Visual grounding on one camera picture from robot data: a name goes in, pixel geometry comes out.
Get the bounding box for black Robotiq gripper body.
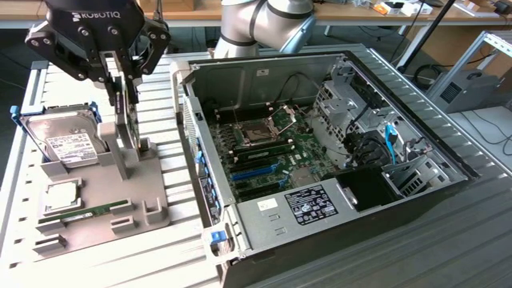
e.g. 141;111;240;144
44;0;145;61

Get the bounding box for green graphics card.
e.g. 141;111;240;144
106;73;141;152

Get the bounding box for hard disk in blue carrier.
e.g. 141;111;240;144
8;101;110;169

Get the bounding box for open black PC case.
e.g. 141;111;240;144
169;49;481;288

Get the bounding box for CPU socket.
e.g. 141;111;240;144
234;118;277;146

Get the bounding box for metal socket cover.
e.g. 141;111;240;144
269;103;298;130

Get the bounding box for black RAM stick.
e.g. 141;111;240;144
230;140;294;160

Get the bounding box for wooden desk with clutter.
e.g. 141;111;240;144
314;0;512;37

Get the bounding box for silver drive cage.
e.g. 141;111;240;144
310;79;386;169

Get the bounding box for blue expansion slot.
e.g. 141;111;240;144
230;163;281;181

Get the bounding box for silver CPU chip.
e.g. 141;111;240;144
45;182;78;211

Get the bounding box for grey plastic parts rack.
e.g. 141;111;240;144
30;121;173;265

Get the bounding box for green RAM stick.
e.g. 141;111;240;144
38;201;129;226

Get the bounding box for grey chipset heatsink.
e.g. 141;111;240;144
289;167;318;185

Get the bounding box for grey power supply unit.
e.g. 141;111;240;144
234;178;357;251

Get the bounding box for black stand pole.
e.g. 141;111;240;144
394;0;457;71

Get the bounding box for blue case latch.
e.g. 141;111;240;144
208;229;228;244

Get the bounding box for silver disk bay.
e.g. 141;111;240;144
381;155;453;196

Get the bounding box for grey computer tower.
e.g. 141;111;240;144
437;71;505;113

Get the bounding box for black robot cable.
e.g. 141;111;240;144
249;0;266;41

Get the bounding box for thin black looped wire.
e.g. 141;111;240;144
277;73;321;103

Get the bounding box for black power wire bundle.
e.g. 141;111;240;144
342;131;389;164

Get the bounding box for coiled black cable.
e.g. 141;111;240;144
413;64;445;88

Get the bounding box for blue disk wire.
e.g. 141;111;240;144
384;123;398;166

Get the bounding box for aluminium profile frame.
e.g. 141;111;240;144
425;29;512;100

